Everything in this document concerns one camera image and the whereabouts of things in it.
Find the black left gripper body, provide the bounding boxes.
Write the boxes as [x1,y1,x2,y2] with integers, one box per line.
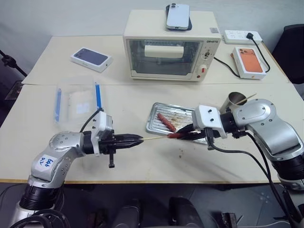
[98,133,119,168]

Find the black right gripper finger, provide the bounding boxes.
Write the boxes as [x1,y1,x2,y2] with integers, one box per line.
[180,132,206,142]
[176,123,196,134]

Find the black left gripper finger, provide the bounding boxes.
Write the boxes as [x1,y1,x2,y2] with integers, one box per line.
[117,133,143,142]
[117,140,145,150]

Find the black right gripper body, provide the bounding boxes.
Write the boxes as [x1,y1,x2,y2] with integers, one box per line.
[194,127,221,140]

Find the thin wooden skewer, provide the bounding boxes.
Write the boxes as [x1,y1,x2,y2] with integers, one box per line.
[142,135,170,141]
[236,93,258,105]

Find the silver metal baking tray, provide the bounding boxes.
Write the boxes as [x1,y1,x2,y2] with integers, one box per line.
[145,102,208,145]

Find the stainless steel cup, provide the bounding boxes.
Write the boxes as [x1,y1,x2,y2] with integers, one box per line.
[219,92,248,115]

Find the clear plastic container blue clips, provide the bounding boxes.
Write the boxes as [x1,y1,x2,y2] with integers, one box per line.
[53,75,107,126]

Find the cream mini toaster oven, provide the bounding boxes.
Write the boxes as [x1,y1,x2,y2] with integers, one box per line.
[122,9,222,82]

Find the dark rounded shape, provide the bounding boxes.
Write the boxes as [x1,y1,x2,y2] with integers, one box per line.
[168,196,208,228]
[111,199,141,228]

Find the white box orange phone print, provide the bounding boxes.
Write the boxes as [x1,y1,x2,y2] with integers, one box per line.
[232,46,267,80]

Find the white box dark phone print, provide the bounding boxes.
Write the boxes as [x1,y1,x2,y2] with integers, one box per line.
[70,47,113,73]

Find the white power strip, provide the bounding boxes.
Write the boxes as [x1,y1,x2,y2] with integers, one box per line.
[223,29,263,45]

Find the dark smartphone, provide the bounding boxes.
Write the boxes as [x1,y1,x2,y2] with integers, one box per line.
[165,4,193,32]

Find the light blue smartphone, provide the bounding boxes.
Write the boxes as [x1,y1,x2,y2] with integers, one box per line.
[165,3,190,31]

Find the black office chair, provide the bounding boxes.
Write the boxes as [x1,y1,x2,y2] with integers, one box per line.
[271,23,304,84]

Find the black tripod stand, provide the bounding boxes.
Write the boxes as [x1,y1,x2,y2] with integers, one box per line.
[0,49,29,78]

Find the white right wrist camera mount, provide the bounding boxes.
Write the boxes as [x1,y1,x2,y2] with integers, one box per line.
[191,104,228,139]

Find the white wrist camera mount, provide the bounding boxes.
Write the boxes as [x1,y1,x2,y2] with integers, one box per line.
[191,104,228,139]
[91,111,115,155]

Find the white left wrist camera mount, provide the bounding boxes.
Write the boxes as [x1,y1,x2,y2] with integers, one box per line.
[91,111,115,155]

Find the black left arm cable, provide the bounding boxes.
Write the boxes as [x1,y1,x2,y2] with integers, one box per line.
[79,107,105,133]

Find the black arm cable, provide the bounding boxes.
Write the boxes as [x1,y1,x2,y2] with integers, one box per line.
[207,127,304,228]
[79,107,105,133]

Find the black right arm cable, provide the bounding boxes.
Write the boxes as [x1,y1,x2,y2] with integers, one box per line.
[207,127,304,228]

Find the black oven power cable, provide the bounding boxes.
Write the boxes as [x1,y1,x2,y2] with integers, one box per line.
[213,57,241,78]

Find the black cable loop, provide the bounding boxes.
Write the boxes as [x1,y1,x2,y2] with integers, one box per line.
[7,208,71,228]

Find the black plug with cable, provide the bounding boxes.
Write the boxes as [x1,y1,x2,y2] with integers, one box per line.
[245,32,272,74]

